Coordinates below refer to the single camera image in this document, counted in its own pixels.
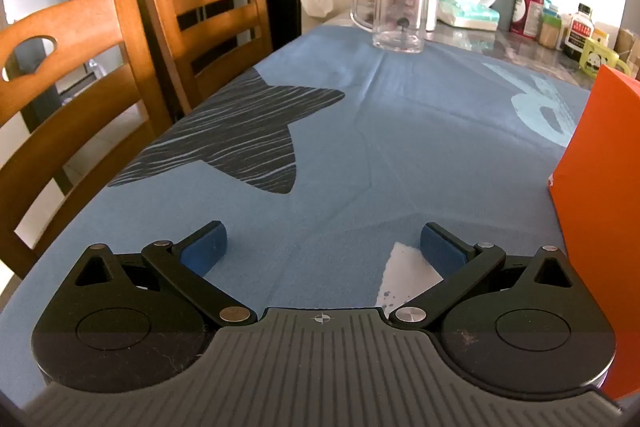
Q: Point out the green panda mug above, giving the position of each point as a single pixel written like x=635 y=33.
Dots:
x=597 y=59

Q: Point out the red and white container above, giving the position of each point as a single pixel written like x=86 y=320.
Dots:
x=527 y=14

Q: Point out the dark glass jar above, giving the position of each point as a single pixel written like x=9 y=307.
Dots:
x=578 y=34

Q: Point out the wooden chair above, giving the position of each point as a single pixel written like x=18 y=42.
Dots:
x=220 y=17
x=75 y=72

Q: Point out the orange cardboard box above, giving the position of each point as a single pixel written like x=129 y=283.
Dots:
x=600 y=187

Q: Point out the blue printed tablecloth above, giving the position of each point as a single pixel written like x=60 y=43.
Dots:
x=380 y=147

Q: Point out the toothpick jar with green lid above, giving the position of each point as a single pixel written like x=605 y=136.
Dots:
x=550 y=32

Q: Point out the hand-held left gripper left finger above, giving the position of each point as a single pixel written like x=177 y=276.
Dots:
x=205 y=248

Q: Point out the green tissue pack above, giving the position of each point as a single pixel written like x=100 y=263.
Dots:
x=467 y=14

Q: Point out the clear glass mug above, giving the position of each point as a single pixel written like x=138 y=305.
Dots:
x=400 y=7

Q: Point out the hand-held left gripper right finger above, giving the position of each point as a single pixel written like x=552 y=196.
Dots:
x=436 y=248

